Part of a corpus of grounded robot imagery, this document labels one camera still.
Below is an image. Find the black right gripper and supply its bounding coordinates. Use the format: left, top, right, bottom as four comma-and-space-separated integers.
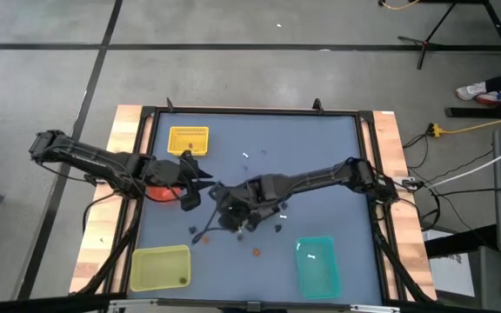
213, 181, 284, 234

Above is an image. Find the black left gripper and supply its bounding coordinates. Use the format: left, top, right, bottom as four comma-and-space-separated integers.
145, 150, 217, 213

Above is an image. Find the orange round plastic bowl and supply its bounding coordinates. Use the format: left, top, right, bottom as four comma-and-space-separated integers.
148, 185, 183, 203

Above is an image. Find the yellow slotted plastic basket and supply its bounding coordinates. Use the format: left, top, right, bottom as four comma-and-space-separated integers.
166, 125, 210, 157

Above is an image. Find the translucent yellow plastic bin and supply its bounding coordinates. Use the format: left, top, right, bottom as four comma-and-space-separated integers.
129, 243, 192, 293

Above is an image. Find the wooden table side board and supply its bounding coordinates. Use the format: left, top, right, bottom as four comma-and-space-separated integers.
68, 103, 156, 295
365, 110, 438, 301

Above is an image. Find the teal plastic bin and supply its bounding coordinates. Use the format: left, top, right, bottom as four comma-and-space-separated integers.
294, 236, 343, 301

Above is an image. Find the white paper sheet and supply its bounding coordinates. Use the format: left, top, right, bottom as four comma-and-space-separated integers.
422, 230, 476, 296

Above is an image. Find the black tripod stand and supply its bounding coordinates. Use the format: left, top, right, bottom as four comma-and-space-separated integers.
397, 0, 501, 77

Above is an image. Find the black stand base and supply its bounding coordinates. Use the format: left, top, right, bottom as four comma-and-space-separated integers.
444, 86, 501, 119

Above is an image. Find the grey storage box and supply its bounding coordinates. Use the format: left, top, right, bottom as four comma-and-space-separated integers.
467, 245, 501, 301

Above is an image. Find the person's white shoe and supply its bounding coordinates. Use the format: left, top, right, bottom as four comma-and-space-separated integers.
455, 81, 489, 102

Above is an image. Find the person's red blue shoe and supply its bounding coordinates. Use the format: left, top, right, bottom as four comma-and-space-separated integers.
475, 90, 501, 107

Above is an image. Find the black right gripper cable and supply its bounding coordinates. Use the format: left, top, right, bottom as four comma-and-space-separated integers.
191, 203, 224, 245

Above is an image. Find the black table frame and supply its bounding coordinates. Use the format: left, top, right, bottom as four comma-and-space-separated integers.
74, 97, 437, 305

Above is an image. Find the black overhead frame bar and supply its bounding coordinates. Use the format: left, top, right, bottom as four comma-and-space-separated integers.
0, 293, 501, 313

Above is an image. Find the black floor cable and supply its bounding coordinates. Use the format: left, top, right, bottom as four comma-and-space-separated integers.
426, 185, 501, 197

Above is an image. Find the yellow extension cable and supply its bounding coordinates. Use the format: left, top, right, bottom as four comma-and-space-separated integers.
441, 110, 501, 135

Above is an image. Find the yellow floor cable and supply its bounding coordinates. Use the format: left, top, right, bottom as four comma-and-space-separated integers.
378, 0, 421, 10

